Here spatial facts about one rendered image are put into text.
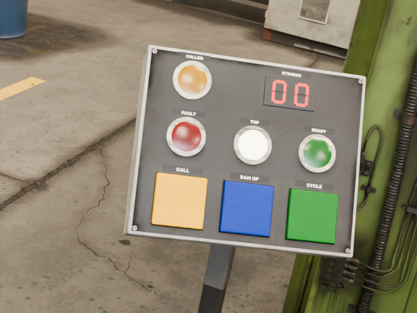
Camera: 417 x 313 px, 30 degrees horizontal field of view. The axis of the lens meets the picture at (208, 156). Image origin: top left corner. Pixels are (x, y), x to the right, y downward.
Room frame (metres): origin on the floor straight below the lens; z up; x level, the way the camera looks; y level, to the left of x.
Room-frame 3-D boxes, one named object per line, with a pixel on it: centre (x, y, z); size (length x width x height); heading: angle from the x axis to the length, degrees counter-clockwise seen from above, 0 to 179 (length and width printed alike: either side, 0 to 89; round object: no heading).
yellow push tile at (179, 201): (1.02, 0.03, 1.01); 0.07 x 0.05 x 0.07; 100
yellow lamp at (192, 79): (1.11, 0.04, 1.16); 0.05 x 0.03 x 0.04; 75
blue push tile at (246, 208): (1.04, -0.07, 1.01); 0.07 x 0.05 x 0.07; 100
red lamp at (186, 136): (1.06, 0.04, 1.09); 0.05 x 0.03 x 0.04; 75
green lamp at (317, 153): (1.10, -0.16, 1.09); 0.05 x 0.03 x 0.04; 75
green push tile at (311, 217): (1.05, -0.17, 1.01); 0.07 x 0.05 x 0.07; 100
